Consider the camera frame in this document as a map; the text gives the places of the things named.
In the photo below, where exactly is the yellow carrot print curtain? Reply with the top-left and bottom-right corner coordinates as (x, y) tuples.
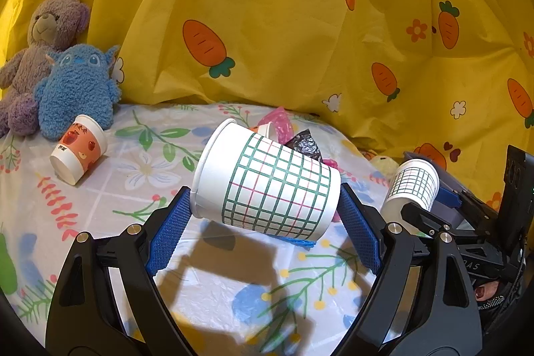
(0, 0), (534, 215)

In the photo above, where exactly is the blue plush toy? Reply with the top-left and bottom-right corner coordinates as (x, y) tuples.
(34, 43), (122, 142)

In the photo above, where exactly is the white grid paper cup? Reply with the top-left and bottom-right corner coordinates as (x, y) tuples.
(190, 118), (343, 242)
(380, 158), (440, 221)

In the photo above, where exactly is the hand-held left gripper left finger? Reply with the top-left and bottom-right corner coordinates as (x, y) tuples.
(46, 185), (197, 356)

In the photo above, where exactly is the orange paper cup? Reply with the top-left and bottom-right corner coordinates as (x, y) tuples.
(49, 114), (108, 187)
(250, 121), (278, 142)

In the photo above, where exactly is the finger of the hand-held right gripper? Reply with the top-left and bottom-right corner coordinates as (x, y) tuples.
(401, 203), (455, 240)
(436, 187), (487, 217)

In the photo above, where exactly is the black plastic bag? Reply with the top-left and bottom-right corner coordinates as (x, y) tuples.
(286, 128), (324, 162)

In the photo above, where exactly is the pink plastic bag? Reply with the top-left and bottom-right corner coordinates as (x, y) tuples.
(261, 107), (295, 144)

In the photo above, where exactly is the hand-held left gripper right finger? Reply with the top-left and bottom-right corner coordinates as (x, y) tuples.
(334, 183), (480, 356)

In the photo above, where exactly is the purple teddy bear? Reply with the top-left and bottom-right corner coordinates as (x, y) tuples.
(0, 0), (91, 137)

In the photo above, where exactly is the floral plastic tablecloth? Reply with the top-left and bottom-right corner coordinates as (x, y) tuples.
(0, 101), (418, 356)

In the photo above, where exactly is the yellow chick plush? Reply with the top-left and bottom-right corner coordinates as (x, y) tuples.
(369, 153), (401, 177)

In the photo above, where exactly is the person's right forearm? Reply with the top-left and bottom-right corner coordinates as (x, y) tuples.
(478, 281), (527, 340)

